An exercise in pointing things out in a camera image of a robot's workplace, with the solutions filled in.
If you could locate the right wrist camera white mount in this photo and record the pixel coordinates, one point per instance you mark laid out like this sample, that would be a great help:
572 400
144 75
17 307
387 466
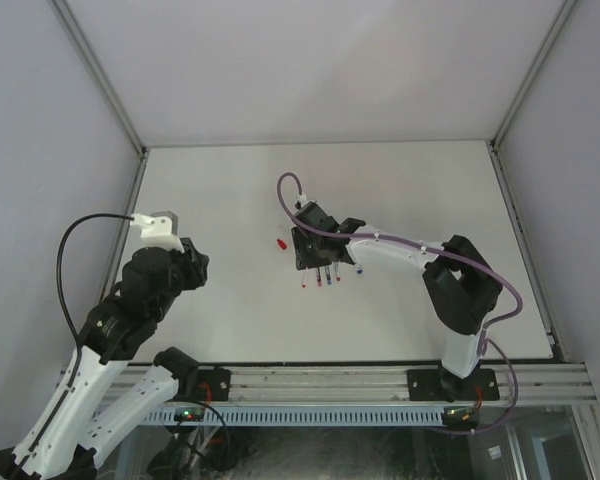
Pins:
300 202

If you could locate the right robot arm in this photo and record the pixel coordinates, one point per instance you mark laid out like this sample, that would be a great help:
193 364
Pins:
461 292

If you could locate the perforated blue cable tray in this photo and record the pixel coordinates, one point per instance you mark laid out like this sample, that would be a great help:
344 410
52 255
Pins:
296 416

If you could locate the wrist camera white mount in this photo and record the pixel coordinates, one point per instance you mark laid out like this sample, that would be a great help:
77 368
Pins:
300 202
158 230

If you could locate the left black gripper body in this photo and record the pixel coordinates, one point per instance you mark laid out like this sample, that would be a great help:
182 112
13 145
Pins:
195 262

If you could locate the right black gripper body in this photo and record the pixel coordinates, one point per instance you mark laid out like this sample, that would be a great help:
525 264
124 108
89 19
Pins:
309 248

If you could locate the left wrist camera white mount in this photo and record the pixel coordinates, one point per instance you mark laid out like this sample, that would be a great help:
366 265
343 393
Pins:
158 230

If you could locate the aluminium rail frame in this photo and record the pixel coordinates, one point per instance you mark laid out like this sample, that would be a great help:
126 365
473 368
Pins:
535 384

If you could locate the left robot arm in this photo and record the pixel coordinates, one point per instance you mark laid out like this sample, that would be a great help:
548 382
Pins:
72 439

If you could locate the thin white red pen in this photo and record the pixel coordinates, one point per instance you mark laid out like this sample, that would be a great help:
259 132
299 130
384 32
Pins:
305 278

